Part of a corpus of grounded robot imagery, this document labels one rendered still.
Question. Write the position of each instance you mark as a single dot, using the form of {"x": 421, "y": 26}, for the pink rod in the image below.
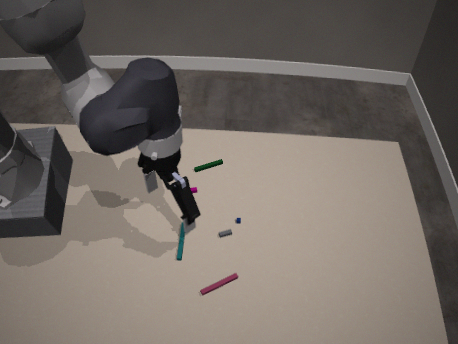
{"x": 219, "y": 284}

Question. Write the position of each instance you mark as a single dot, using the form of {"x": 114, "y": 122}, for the grey rod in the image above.
{"x": 225, "y": 233}

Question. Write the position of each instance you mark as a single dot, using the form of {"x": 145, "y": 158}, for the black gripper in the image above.
{"x": 167, "y": 170}

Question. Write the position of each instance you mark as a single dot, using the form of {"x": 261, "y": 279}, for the turquoise rod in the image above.
{"x": 181, "y": 243}

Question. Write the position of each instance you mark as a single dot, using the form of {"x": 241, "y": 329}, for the dark green rod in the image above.
{"x": 208, "y": 165}

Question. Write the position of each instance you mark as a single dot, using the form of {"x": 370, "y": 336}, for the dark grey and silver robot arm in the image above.
{"x": 113, "y": 117}

